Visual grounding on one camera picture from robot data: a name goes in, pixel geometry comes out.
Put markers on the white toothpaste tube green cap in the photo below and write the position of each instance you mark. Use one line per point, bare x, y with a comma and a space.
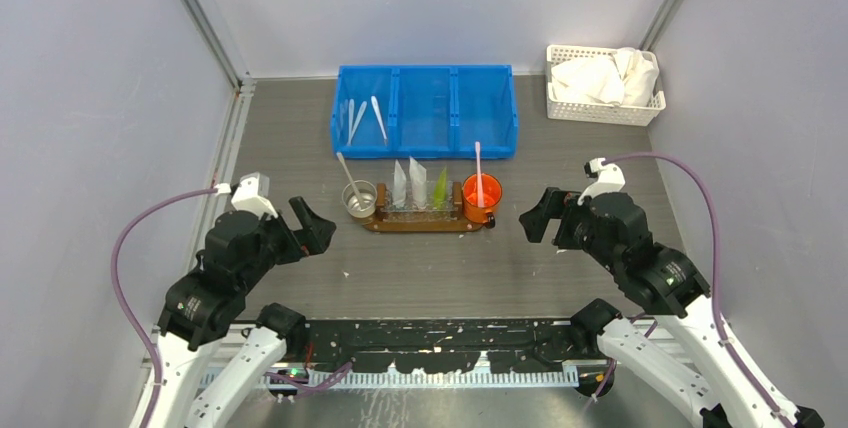
399, 188

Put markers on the silver metal cup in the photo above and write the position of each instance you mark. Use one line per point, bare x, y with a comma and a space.
369, 195

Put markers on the light blue toothbrush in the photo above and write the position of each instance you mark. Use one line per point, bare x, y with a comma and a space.
355, 116

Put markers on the white toothpaste tube orange cap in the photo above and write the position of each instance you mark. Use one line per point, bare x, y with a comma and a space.
418, 180

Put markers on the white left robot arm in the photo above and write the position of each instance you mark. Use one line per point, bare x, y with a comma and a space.
197, 315

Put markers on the grey toothbrush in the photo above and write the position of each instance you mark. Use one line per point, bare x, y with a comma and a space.
352, 182

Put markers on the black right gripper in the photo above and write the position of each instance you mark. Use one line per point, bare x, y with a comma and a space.
559, 203

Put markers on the blue plastic divided bin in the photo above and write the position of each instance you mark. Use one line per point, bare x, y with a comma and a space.
430, 111

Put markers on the white toothbrush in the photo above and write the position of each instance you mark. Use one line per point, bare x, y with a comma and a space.
378, 114

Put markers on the white crumpled cloth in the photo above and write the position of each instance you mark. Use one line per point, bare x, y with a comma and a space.
624, 77

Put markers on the aluminium frame rail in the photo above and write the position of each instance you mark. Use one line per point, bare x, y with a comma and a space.
213, 41

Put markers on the yellow-green toothpaste tube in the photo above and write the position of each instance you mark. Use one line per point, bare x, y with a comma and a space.
440, 190

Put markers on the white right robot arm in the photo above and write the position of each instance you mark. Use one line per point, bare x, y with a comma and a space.
723, 388

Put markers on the pink toothbrush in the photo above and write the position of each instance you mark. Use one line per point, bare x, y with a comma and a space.
478, 173

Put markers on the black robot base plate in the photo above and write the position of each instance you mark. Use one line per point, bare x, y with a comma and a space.
441, 346

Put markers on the white plastic basket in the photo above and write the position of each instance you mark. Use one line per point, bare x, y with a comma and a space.
598, 113

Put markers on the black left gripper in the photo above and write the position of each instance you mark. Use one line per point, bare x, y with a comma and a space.
319, 237

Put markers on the brown wooden oval tray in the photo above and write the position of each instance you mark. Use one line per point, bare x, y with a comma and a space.
420, 222

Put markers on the orange plastic mug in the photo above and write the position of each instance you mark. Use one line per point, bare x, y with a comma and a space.
493, 193

